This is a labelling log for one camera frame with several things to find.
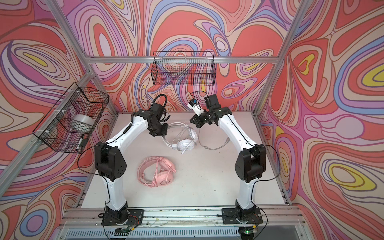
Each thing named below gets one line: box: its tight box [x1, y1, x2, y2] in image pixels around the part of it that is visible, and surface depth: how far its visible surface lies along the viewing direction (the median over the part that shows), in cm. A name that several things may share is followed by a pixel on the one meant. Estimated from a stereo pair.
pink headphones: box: [137, 156, 177, 188], surface depth 84 cm
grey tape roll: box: [68, 114, 95, 133], surface depth 73 cm
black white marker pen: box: [76, 133, 84, 151], surface depth 74 cm
